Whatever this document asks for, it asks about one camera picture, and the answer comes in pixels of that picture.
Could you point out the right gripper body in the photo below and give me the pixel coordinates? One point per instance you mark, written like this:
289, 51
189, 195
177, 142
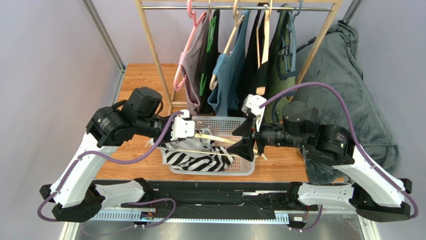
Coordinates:
254, 137

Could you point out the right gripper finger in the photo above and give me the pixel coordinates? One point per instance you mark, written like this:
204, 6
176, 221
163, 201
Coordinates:
247, 128
244, 148

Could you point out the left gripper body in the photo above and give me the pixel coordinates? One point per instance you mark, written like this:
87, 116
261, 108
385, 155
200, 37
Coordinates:
158, 125

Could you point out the cream plastic hanger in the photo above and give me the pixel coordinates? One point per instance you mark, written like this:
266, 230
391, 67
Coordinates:
201, 136

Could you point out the black white striped tank top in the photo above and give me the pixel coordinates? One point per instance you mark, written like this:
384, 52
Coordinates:
195, 155

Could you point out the mauve tank top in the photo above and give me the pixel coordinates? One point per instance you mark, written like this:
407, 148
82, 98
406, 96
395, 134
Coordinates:
191, 61

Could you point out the pink plastic hanger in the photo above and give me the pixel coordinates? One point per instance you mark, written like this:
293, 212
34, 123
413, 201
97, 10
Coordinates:
196, 21

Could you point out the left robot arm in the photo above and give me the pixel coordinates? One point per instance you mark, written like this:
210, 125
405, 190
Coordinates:
75, 196

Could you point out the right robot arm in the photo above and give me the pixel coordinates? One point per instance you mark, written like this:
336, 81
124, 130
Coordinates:
376, 197

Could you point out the light wooden hanger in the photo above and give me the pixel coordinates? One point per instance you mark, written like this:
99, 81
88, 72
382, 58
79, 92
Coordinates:
263, 50

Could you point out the green plastic hanger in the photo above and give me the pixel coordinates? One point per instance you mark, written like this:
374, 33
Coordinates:
211, 55

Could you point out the blue tank top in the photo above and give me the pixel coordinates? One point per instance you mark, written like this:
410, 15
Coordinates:
228, 69

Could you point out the olive green tank top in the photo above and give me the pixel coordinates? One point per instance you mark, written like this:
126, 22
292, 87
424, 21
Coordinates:
271, 83

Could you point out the beige wooden hanger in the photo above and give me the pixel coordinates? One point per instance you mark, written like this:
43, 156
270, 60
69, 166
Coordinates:
238, 20

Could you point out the teal plastic hanger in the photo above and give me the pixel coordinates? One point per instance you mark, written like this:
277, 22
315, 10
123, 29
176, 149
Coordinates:
284, 69

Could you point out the white plastic basket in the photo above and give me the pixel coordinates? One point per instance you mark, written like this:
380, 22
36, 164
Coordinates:
222, 127

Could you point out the black garment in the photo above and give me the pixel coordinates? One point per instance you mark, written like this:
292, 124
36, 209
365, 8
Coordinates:
246, 83

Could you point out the grey fleece blanket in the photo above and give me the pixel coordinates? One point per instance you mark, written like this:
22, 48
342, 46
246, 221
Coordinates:
336, 64

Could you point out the wooden clothes rack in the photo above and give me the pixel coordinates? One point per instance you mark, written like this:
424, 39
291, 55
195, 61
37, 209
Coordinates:
330, 6

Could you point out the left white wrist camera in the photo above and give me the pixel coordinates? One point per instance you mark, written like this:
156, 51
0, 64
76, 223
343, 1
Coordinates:
183, 126

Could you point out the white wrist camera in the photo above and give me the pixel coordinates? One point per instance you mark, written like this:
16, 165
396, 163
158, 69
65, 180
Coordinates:
252, 105
183, 126

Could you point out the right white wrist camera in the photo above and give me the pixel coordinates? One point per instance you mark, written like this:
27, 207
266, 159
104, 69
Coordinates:
252, 105

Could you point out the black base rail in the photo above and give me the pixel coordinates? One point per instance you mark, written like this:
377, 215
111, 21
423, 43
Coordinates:
224, 200

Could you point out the aluminium frame post left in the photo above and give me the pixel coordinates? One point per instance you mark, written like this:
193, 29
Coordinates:
102, 30

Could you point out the aluminium frame post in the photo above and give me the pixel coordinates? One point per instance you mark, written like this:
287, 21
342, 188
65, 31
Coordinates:
351, 11
102, 30

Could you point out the aluminium frame post right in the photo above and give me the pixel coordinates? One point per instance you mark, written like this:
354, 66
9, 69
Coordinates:
351, 11

